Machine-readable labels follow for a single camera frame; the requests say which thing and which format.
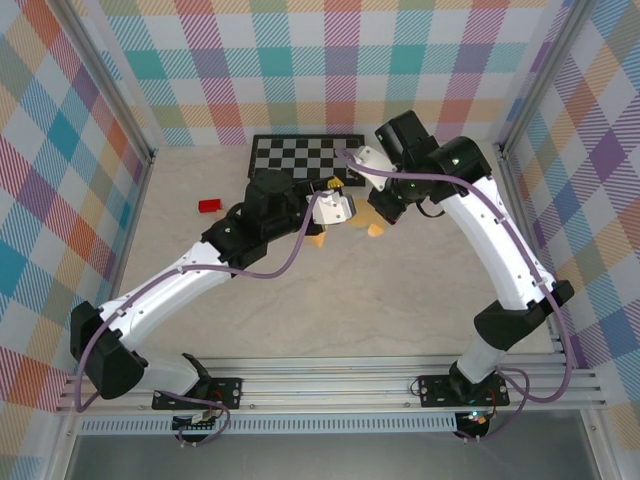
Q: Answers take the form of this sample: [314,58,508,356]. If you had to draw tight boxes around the slotted grey cable duct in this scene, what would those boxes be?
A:
[78,418,459,435]

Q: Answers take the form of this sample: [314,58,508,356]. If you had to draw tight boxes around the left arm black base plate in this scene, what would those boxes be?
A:
[151,377,243,412]

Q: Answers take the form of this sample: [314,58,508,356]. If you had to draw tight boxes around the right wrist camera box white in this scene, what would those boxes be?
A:
[348,145,401,192]

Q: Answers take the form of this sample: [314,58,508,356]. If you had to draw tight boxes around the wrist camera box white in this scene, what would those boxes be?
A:
[348,145,401,192]
[310,191,357,227]

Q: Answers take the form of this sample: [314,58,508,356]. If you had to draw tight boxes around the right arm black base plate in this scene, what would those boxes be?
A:
[418,374,511,409]

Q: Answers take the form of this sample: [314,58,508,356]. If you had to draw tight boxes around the black grey checkerboard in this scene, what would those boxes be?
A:
[246,133,368,188]

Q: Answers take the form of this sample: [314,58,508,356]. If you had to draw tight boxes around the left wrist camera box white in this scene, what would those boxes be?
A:
[310,191,357,227]

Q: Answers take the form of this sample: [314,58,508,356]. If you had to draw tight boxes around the aluminium side rail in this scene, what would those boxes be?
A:
[494,144,574,369]
[88,149,157,376]

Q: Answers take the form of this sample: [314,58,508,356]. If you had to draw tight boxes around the aluminium mounting rail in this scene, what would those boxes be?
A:
[54,355,609,414]

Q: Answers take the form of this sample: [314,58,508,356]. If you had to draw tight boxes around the tan paper box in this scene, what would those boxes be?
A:
[305,207,390,250]

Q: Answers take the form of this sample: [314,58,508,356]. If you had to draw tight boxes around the aluminium frame post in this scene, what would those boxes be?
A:
[492,0,596,156]
[49,0,156,164]

